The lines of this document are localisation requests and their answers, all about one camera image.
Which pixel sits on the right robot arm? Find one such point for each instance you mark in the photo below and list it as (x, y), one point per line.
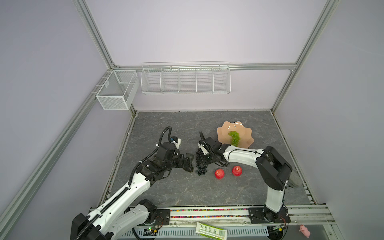
(274, 169)

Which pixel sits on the pink wavy fruit bowl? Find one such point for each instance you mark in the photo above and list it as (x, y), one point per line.
(245, 134)

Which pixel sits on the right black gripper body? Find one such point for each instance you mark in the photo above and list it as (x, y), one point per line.
(206, 159)

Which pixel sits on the pink pig toy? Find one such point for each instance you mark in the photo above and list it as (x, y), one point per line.
(304, 230)

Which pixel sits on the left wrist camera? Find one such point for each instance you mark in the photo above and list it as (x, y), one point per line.
(176, 141)

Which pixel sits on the green white packet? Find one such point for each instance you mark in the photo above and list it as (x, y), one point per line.
(211, 232)

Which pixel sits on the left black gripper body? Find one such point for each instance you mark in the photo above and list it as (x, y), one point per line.
(176, 162)

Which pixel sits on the long white wire basket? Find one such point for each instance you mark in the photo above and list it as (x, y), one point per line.
(186, 78)

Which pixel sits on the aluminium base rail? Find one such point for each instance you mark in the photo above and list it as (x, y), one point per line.
(227, 216)

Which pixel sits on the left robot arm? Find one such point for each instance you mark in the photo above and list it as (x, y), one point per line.
(114, 217)

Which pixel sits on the small white mesh basket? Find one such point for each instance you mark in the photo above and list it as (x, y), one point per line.
(118, 90)

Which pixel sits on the red apple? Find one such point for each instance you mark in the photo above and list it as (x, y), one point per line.
(219, 174)
(237, 171)

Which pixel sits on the green grape bunch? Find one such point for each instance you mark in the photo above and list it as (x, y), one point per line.
(235, 138)

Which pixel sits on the black grape bunch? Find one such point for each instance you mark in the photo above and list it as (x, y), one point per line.
(202, 160)

